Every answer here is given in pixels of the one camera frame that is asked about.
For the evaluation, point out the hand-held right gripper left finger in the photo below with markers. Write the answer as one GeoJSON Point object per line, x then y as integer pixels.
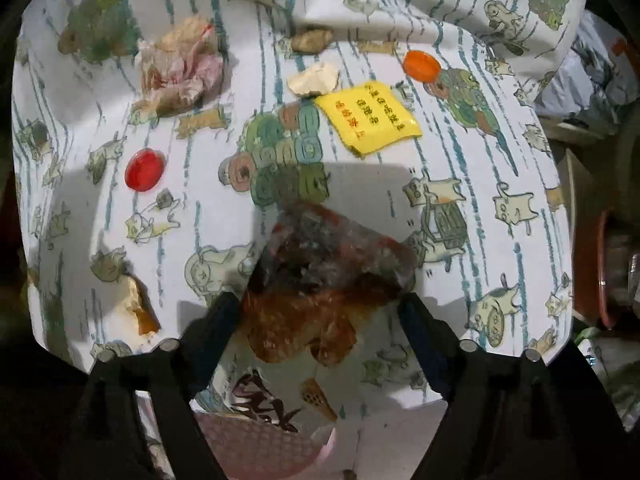
{"type": "Point", "coordinates": [212, 355]}

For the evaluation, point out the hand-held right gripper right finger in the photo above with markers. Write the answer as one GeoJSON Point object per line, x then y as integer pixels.
{"type": "Point", "coordinates": [429, 360]}

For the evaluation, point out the pink mesh basket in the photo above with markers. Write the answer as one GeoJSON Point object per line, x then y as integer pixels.
{"type": "Point", "coordinates": [250, 447]}

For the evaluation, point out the clear brown plastic wrapper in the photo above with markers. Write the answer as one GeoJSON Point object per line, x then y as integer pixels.
{"type": "Point", "coordinates": [320, 280]}

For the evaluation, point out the beige dried food piece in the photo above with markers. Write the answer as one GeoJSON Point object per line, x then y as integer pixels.
{"type": "Point", "coordinates": [310, 40]}

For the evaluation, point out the cartoon printed white cloth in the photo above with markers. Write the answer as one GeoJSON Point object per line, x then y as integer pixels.
{"type": "Point", "coordinates": [375, 195]}

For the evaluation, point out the white green plastic bag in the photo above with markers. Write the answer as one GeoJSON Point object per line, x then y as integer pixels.
{"type": "Point", "coordinates": [610, 375]}

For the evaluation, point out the tan cardboard box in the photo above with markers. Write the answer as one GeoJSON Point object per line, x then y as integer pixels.
{"type": "Point", "coordinates": [580, 240]}

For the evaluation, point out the reddish brown container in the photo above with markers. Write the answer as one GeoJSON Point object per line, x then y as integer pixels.
{"type": "Point", "coordinates": [604, 270]}

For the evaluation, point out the red bottle cap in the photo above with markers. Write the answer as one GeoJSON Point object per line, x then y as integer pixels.
{"type": "Point", "coordinates": [145, 170]}

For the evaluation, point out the yellow sauce packet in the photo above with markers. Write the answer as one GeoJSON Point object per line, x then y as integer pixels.
{"type": "Point", "coordinates": [370, 117]}

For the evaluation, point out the crumpled pink white plastic bag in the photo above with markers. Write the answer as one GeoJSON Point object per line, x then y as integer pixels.
{"type": "Point", "coordinates": [180, 67]}

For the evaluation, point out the crumpled cream paper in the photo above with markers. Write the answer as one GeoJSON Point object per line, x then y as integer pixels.
{"type": "Point", "coordinates": [312, 80]}

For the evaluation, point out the orange bottle cap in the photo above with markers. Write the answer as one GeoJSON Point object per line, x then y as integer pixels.
{"type": "Point", "coordinates": [422, 65]}

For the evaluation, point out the white bag with orange print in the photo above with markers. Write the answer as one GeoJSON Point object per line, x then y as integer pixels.
{"type": "Point", "coordinates": [585, 80]}

